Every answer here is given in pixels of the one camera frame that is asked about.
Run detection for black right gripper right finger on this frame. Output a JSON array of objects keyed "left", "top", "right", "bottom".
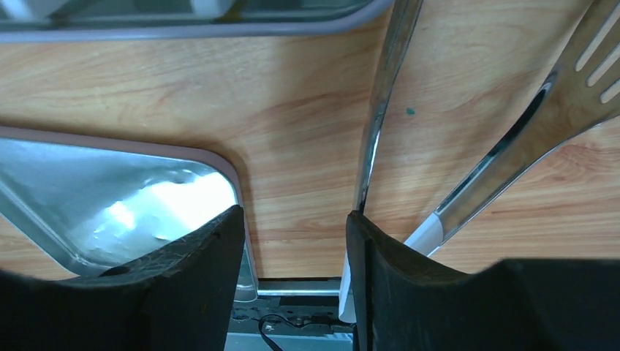
[{"left": 346, "top": 211, "right": 619, "bottom": 350}]

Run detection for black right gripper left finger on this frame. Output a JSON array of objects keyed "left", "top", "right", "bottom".
[{"left": 1, "top": 205, "right": 245, "bottom": 350}]

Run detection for steel tongs with white hinge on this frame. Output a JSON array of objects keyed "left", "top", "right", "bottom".
[{"left": 338, "top": 0, "right": 620, "bottom": 325}]

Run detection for divided silver tin box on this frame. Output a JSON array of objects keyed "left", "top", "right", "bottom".
[{"left": 1, "top": 1, "right": 392, "bottom": 43}]

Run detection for silver tin lid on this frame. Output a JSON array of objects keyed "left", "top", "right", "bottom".
[{"left": 1, "top": 127, "right": 243, "bottom": 277}]

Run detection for black cable under table edge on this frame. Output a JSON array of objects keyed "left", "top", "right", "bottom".
[{"left": 257, "top": 314, "right": 311, "bottom": 351}]

